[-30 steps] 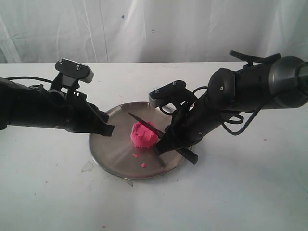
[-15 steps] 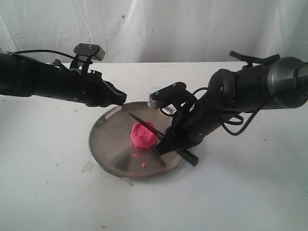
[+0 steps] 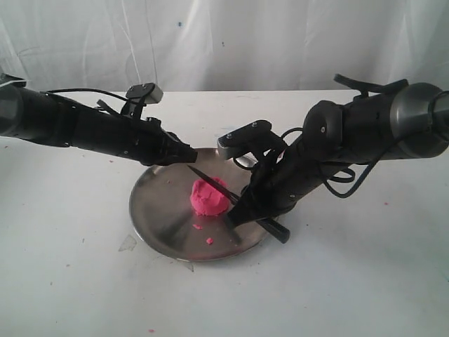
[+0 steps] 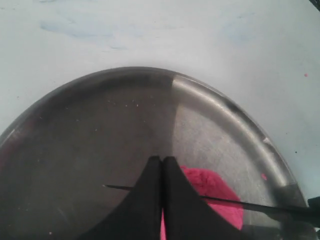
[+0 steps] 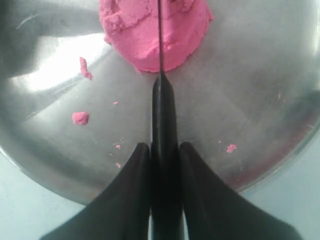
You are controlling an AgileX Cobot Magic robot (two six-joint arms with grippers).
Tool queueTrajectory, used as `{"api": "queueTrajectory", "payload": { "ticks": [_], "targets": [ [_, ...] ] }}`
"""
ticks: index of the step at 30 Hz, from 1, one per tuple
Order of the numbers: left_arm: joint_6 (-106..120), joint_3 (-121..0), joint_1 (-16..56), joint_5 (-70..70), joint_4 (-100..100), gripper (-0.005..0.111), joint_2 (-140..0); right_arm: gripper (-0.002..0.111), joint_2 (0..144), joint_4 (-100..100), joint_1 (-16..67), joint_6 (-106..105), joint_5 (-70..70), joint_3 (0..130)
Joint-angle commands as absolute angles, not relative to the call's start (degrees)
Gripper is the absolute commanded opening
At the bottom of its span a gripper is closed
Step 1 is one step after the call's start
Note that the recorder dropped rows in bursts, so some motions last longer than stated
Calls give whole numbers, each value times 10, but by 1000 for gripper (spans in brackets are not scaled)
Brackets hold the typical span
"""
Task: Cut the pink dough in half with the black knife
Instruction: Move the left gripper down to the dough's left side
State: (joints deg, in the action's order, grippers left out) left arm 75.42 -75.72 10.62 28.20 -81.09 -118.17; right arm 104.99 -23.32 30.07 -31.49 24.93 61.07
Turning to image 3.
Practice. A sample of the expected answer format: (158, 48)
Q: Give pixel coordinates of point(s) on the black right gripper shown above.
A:
(281, 180)

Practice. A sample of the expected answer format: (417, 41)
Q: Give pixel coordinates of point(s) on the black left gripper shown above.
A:
(147, 142)

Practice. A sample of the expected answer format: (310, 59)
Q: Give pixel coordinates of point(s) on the black knife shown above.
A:
(275, 229)

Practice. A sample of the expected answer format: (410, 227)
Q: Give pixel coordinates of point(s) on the pink dough lump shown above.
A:
(206, 200)

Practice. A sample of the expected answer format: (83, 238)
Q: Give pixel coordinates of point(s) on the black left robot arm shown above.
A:
(49, 118)

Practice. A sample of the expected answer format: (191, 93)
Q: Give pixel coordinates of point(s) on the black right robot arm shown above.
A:
(383, 122)

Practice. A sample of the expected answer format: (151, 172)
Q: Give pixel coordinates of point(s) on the round steel plate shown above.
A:
(163, 216)

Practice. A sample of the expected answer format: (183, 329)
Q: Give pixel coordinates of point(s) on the white backdrop curtain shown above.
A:
(223, 45)

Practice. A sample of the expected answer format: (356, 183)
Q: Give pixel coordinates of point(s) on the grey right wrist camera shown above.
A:
(256, 138)

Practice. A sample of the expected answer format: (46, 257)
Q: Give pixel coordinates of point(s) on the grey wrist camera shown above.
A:
(256, 138)
(148, 93)

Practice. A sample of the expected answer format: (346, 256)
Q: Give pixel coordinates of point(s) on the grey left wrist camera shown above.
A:
(148, 93)

